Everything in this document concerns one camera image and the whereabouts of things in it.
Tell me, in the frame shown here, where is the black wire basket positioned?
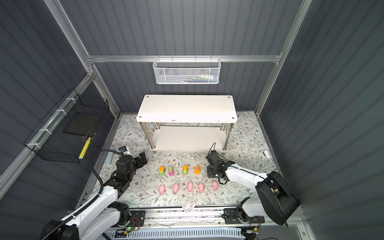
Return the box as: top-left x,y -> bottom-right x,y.
24,91 -> 110,164

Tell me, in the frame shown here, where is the orange green mixer toy truck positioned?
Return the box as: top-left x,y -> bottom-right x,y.
183,165 -> 188,175

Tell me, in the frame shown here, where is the pink toy pig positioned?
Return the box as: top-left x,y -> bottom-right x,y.
212,181 -> 219,191
173,184 -> 180,194
198,183 -> 205,193
187,182 -> 194,192
159,185 -> 166,195

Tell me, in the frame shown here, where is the orange toy bulldozer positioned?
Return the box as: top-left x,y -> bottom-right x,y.
195,166 -> 201,175

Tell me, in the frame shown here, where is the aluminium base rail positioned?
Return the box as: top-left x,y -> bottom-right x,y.
128,205 -> 301,229

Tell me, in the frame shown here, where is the yellow green marker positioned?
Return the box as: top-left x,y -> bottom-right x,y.
78,137 -> 92,160

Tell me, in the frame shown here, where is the red white card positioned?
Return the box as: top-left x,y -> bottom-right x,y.
182,200 -> 197,213

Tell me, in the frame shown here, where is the white wire basket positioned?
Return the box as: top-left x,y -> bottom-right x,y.
153,60 -> 222,85

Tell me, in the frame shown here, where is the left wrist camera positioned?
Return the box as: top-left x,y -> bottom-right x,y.
118,146 -> 131,155

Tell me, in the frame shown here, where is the white two-tier shelf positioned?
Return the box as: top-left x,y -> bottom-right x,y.
137,95 -> 238,152

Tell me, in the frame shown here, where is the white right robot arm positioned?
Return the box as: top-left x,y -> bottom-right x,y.
206,151 -> 301,226

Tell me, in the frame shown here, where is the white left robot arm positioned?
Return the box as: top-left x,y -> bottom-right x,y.
40,151 -> 148,240

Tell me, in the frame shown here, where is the pink green toy truck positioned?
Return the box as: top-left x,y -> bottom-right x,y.
168,166 -> 175,177

